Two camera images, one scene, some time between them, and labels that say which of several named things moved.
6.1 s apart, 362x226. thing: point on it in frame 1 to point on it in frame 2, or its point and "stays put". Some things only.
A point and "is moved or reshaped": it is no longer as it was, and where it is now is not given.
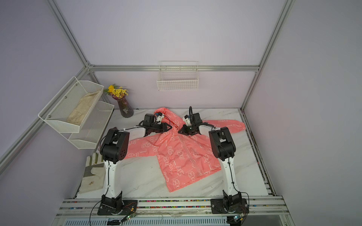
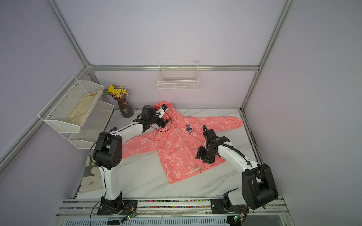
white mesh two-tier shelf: x=77 y=115 stays put
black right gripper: x=185 y=132 to x=201 y=153
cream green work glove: x=94 y=176 stays put
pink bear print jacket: x=182 y=157 is moved or reshaped
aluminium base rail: x=263 y=211 stays put
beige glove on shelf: x=79 y=113 stays put
